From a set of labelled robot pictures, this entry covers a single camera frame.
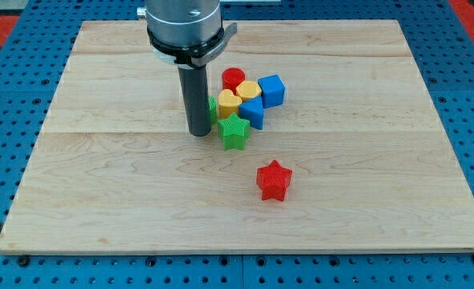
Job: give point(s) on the yellow hexagon block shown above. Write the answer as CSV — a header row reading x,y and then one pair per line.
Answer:
x,y
248,90

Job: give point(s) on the blue triangle block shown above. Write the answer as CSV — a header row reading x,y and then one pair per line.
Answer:
x,y
253,111

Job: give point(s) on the yellow heart block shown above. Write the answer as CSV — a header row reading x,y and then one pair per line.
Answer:
x,y
228,103

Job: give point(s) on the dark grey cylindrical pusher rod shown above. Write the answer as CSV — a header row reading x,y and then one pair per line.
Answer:
x,y
196,102

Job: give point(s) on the red cylinder block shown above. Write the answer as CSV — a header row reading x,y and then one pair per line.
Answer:
x,y
232,78

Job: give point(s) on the red star block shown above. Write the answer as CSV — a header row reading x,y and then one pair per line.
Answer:
x,y
273,180

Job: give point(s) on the green block behind rod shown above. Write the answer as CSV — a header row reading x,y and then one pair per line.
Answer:
x,y
213,110

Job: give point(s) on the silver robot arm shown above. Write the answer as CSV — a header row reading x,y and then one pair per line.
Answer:
x,y
186,33

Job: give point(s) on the green star block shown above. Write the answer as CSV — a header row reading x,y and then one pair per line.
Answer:
x,y
233,132

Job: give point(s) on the wooden board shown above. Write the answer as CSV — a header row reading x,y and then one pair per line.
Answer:
x,y
115,172

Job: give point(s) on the blue cube block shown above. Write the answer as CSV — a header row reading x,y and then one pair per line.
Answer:
x,y
273,90

